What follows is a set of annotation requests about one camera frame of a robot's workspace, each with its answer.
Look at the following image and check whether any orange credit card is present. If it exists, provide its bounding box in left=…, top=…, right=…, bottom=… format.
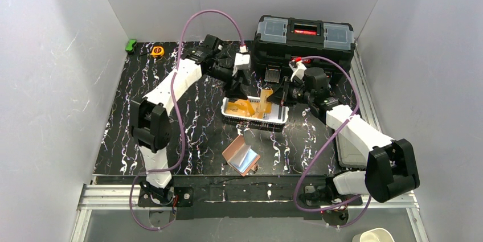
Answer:
left=224, top=100, right=256, bottom=117
left=256, top=89, right=273, bottom=119

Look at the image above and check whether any brown leather card holder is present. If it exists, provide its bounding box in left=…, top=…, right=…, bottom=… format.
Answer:
left=222, top=135, right=260, bottom=177

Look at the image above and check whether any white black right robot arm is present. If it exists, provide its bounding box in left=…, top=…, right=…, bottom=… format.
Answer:
left=266, top=67, right=420, bottom=203

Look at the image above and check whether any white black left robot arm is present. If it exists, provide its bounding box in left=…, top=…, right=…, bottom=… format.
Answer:
left=129, top=35, right=251, bottom=206

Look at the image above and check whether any white plastic basket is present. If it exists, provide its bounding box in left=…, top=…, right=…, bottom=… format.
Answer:
left=221, top=96, right=289, bottom=125

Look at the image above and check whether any black red toolbox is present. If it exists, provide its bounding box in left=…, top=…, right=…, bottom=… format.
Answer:
left=249, top=15, right=355, bottom=85

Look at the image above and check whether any yellow tape measure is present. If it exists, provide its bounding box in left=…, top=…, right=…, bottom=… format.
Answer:
left=150, top=46, right=165, bottom=58

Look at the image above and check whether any green small device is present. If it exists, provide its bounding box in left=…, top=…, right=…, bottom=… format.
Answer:
left=125, top=39, right=137, bottom=54

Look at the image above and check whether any white plastic cup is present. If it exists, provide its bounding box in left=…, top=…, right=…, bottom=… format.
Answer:
left=352, top=228, right=395, bottom=242

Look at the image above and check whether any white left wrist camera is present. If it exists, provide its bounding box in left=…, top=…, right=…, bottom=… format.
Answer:
left=234, top=53, right=251, bottom=70

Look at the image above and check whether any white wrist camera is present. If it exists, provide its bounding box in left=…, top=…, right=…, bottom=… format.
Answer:
left=234, top=53, right=251, bottom=70
left=289, top=60, right=306, bottom=82

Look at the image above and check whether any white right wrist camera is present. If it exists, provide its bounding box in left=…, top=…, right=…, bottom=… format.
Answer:
left=289, top=60, right=306, bottom=82

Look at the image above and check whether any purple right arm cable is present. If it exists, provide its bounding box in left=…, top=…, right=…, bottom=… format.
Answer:
left=292, top=56, right=373, bottom=229

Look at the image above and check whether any aluminium frame rail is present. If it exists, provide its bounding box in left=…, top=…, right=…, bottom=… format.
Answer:
left=71, top=50, right=429, bottom=242

